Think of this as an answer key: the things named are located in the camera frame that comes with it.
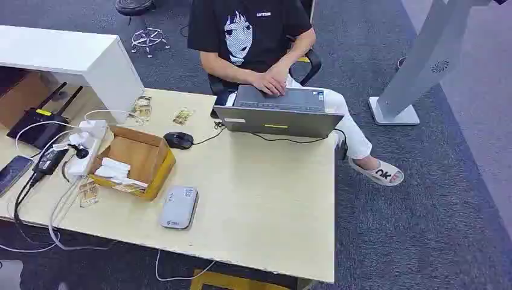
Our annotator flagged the black plug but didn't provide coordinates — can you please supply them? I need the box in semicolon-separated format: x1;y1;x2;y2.
68;143;91;160

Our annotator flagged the white power strip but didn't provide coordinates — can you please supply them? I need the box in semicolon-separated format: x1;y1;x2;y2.
66;119;109;178

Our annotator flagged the grey laptop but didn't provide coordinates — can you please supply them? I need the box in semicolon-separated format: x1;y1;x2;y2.
213;85;345;140

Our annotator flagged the black computer mouse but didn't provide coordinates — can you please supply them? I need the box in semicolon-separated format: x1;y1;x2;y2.
163;131;195;150

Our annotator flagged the brown cardboard box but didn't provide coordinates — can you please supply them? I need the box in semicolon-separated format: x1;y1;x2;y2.
0;71;54;130

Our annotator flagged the wooden card box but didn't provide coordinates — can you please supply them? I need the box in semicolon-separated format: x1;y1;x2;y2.
88;125;177;201

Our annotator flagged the black laptop cable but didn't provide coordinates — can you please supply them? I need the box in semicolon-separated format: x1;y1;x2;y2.
249;127;349;162

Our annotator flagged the yellow frame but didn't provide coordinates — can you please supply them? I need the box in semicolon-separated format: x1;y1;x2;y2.
189;269;298;290

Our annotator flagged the black router with antennas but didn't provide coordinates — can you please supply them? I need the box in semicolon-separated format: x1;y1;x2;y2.
7;82;84;151

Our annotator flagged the black mouse cable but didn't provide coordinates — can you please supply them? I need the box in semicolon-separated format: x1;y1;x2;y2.
193;121;227;146

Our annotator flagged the white card stack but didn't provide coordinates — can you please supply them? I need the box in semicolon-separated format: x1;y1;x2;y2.
94;157;132;181

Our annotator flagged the person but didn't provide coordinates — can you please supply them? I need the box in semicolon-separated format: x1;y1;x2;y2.
187;0;405;188

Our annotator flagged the metal star chair base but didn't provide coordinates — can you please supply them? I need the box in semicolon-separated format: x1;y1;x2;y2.
130;27;171;59

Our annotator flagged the thin white cable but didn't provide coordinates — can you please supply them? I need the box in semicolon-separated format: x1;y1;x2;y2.
155;250;217;282

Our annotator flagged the black round object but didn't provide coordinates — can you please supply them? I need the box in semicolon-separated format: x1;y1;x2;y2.
115;0;156;17

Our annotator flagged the black adapter cable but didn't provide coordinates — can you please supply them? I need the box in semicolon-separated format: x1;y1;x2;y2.
13;172;45;243

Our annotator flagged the black smartphone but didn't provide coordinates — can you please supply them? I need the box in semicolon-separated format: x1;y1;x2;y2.
0;155;35;199

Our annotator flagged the black power adapter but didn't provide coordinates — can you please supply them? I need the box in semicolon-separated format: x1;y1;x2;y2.
33;147;70;177

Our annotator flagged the grey card reader device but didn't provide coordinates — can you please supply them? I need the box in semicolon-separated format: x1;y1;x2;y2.
159;185;199;231

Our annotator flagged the white desk shelf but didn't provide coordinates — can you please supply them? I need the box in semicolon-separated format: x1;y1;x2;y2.
0;25;146;125

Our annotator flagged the printed card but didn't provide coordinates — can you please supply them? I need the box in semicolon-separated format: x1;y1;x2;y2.
114;177;149;194

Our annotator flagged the clear packet of cards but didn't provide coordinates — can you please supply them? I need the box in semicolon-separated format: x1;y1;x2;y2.
172;108;194;126
78;179;101;208
127;95;153;126

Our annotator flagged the white sandal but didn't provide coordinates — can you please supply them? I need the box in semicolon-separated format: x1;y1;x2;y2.
348;156;405;188

